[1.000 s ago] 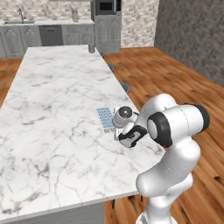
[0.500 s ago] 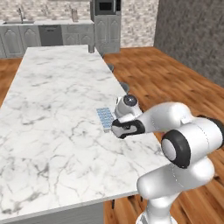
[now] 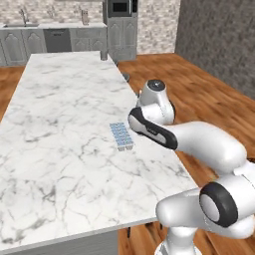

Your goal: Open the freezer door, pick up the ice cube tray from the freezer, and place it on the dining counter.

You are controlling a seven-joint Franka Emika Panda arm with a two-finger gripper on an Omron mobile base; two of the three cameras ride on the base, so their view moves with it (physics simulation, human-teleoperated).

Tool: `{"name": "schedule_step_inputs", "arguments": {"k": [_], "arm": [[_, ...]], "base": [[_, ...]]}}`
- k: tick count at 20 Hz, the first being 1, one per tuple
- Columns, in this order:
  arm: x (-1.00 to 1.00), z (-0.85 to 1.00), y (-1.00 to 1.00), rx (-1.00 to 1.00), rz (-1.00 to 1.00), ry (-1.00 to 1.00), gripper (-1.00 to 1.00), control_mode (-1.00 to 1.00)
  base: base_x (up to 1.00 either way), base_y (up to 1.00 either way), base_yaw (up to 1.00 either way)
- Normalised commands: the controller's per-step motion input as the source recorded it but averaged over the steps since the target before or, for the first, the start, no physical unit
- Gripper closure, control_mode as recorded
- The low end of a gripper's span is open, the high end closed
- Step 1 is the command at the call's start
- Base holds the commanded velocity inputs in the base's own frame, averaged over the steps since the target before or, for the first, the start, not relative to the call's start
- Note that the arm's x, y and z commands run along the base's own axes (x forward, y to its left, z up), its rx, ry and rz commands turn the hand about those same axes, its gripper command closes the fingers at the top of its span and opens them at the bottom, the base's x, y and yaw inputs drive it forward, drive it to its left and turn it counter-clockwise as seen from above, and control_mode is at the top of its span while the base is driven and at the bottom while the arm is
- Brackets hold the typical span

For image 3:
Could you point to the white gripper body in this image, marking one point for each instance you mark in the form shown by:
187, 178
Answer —
140, 94

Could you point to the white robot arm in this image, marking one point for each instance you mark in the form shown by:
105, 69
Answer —
205, 146

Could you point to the blue ice cube tray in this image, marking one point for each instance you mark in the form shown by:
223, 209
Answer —
121, 135

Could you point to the grey stool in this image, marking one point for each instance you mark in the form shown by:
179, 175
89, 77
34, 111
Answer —
126, 77

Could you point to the grey cup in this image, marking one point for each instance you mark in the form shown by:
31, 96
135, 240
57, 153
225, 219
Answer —
104, 55

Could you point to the grey tall oven cabinet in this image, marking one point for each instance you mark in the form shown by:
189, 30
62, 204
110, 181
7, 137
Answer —
122, 38

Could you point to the grey cupboard run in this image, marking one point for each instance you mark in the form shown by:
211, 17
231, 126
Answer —
88, 39

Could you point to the black built-in microwave oven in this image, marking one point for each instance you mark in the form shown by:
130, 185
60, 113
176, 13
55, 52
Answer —
120, 7

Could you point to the grey dishwasher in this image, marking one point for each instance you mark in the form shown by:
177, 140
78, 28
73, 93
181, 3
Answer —
57, 40

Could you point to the steel sink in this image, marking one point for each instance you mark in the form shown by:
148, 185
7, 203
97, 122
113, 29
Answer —
20, 25

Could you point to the silver sink tap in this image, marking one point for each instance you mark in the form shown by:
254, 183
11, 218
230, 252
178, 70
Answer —
23, 16

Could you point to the grey kitchen island base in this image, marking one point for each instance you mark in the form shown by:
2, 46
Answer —
66, 245

